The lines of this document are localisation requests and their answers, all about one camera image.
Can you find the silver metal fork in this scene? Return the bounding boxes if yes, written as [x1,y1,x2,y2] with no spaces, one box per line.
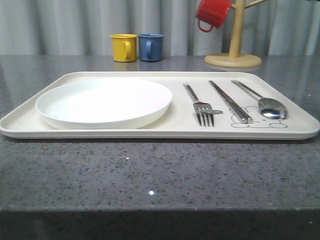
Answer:
[183,83,215,128]

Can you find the white round plate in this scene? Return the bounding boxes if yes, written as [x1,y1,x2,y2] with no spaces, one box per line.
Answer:
[35,78,173,130]

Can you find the silver metal spoon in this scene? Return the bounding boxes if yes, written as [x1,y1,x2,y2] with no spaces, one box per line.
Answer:
[231,80,289,120]

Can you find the cream rabbit serving tray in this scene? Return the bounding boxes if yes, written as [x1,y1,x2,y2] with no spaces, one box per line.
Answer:
[0,71,320,140]

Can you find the blue enamel mug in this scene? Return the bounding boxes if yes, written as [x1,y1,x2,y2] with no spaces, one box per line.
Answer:
[138,33,164,62]

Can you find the yellow enamel mug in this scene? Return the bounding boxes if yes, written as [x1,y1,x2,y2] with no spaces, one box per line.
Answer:
[110,33,138,63]

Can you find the wooden mug tree stand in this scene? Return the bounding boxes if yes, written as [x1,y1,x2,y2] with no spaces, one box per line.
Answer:
[204,0,265,68]

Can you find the red enamel mug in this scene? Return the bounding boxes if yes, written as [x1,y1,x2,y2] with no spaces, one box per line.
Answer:
[195,0,232,33]

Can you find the grey pleated curtain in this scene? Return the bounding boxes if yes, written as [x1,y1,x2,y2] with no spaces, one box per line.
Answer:
[0,0,320,57]

